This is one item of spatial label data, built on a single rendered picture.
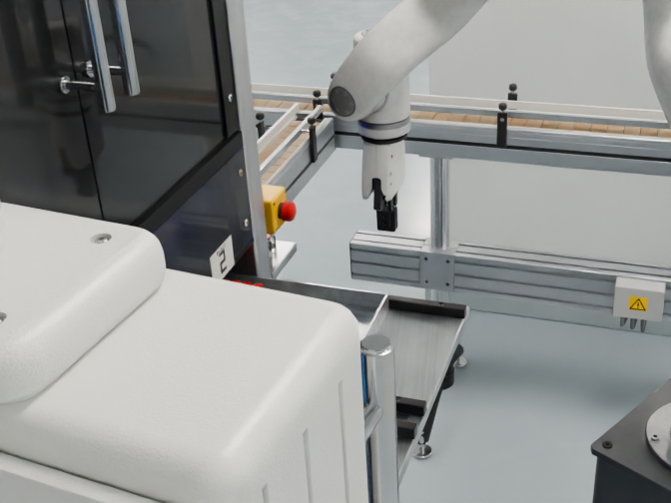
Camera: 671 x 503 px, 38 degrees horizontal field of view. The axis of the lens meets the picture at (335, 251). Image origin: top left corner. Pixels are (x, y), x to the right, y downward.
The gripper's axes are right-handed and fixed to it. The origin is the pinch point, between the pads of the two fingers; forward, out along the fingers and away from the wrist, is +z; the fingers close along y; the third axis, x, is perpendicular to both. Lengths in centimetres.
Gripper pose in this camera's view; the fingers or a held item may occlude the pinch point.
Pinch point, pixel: (386, 218)
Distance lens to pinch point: 162.3
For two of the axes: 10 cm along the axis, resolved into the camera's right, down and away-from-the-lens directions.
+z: 0.6, 8.7, 4.9
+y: -3.3, 4.8, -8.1
